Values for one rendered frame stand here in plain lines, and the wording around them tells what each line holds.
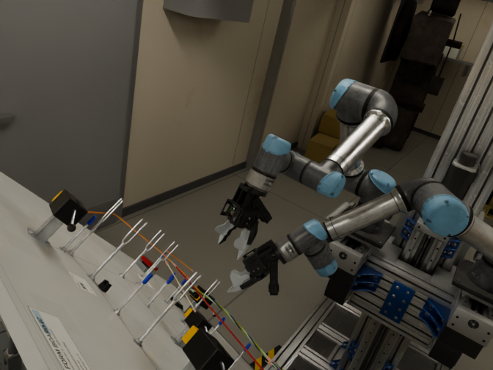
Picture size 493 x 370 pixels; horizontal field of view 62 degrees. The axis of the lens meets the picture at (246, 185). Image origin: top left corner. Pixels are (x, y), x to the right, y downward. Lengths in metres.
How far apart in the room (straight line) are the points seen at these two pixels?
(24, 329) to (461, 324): 1.46
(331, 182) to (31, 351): 0.86
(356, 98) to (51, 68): 1.83
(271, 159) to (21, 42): 1.77
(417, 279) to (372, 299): 0.22
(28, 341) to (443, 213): 1.11
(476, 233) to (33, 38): 2.27
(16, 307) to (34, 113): 2.25
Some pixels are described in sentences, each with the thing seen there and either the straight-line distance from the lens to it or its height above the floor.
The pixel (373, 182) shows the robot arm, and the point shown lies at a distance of 1.70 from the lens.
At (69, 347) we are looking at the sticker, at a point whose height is 1.56.
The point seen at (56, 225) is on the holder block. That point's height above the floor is 1.51.
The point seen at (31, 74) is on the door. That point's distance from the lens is 2.64.
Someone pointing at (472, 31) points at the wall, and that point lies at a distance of 9.29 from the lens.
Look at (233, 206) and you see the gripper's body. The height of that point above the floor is 1.39.
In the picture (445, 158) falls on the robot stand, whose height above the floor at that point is 1.51.
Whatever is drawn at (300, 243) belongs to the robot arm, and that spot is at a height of 1.29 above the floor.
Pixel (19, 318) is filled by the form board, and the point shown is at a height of 1.59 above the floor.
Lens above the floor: 1.95
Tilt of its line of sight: 25 degrees down
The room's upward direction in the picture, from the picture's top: 14 degrees clockwise
